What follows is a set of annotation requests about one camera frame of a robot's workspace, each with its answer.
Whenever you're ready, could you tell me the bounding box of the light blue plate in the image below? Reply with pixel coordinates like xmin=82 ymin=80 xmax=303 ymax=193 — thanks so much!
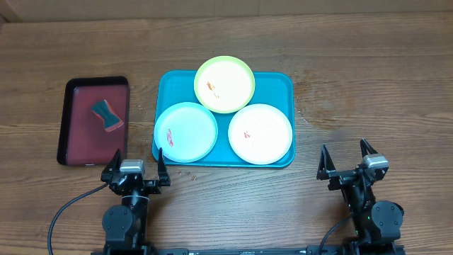
xmin=154 ymin=102 xmax=218 ymax=164

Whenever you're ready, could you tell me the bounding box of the black red-lined tray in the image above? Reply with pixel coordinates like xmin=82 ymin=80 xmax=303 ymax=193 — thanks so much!
xmin=57 ymin=76 xmax=130 ymax=166

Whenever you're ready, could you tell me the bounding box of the teal plastic tray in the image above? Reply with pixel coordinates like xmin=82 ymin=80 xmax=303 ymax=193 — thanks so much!
xmin=155 ymin=70 xmax=295 ymax=168

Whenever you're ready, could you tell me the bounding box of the red sponge with dark scourer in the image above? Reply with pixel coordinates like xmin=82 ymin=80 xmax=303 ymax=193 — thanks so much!
xmin=91 ymin=99 xmax=124 ymax=132

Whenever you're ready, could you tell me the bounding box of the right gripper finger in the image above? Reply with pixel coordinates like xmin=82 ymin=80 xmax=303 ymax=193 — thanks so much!
xmin=317 ymin=144 xmax=336 ymax=174
xmin=360 ymin=138 xmax=377 ymax=157

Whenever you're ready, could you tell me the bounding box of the green plate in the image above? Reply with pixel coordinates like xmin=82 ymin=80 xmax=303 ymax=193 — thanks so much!
xmin=194 ymin=56 xmax=256 ymax=113

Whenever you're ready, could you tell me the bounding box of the white plate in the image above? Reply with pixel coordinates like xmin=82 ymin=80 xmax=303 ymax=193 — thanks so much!
xmin=228 ymin=103 xmax=293 ymax=165

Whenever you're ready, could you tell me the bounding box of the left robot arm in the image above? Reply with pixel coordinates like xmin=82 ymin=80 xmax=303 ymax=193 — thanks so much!
xmin=101 ymin=150 xmax=171 ymax=255

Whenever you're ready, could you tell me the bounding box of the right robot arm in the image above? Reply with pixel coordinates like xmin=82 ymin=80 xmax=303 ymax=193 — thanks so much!
xmin=316 ymin=139 xmax=405 ymax=254

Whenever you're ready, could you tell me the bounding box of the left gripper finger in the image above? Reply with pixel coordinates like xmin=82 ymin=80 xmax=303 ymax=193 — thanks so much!
xmin=158 ymin=148 xmax=170 ymax=181
xmin=102 ymin=149 xmax=121 ymax=174

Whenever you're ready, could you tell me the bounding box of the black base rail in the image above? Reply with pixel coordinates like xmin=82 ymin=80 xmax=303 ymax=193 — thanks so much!
xmin=91 ymin=245 xmax=406 ymax=255

